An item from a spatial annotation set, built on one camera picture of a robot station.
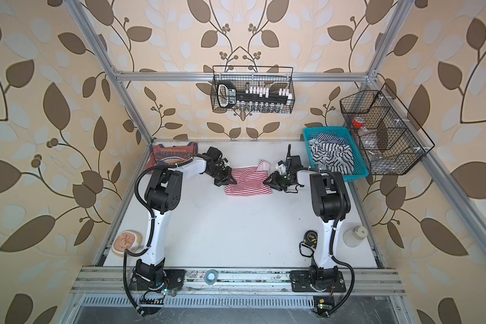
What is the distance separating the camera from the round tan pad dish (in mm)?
816

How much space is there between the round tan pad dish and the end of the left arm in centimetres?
40

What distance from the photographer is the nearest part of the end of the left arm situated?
0.93m

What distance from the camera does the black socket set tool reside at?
0.83 metres
